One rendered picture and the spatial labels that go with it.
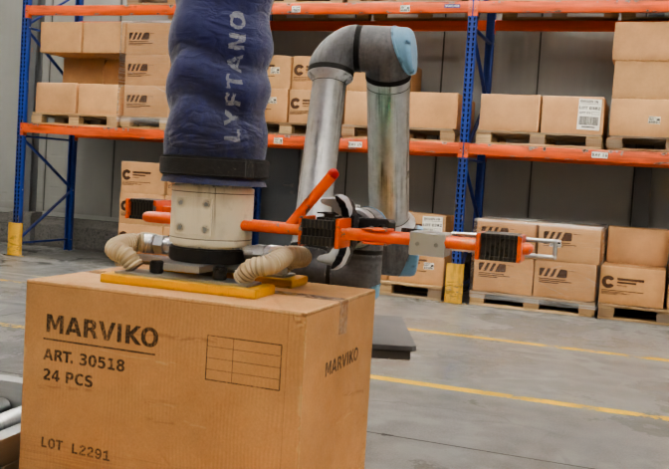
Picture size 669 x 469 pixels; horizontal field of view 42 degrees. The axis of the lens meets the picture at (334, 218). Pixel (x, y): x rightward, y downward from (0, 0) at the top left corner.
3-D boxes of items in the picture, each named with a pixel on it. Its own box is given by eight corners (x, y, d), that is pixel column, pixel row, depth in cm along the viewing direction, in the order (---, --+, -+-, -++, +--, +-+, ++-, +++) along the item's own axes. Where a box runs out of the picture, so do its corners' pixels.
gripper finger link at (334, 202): (314, 194, 175) (323, 220, 182) (341, 196, 173) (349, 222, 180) (317, 182, 176) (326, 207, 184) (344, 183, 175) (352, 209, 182)
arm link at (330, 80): (310, 14, 215) (274, 285, 202) (359, 16, 213) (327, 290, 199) (318, 34, 226) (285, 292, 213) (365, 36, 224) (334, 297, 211)
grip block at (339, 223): (295, 245, 171) (297, 215, 171) (312, 243, 180) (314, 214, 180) (335, 249, 168) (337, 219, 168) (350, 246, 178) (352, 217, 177)
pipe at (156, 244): (105, 264, 176) (107, 235, 175) (166, 255, 199) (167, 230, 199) (260, 280, 165) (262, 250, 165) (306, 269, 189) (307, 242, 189)
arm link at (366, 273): (334, 296, 211) (338, 245, 210) (382, 300, 209) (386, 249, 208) (328, 301, 202) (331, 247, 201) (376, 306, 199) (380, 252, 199)
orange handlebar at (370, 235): (93, 221, 187) (94, 204, 187) (163, 217, 216) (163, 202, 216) (531, 260, 159) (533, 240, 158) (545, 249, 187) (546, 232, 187)
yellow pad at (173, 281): (99, 282, 174) (100, 257, 174) (125, 278, 184) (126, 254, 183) (255, 300, 163) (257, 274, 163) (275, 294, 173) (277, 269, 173)
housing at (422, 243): (407, 254, 165) (408, 231, 165) (415, 252, 172) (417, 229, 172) (443, 258, 163) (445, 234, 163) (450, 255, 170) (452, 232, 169)
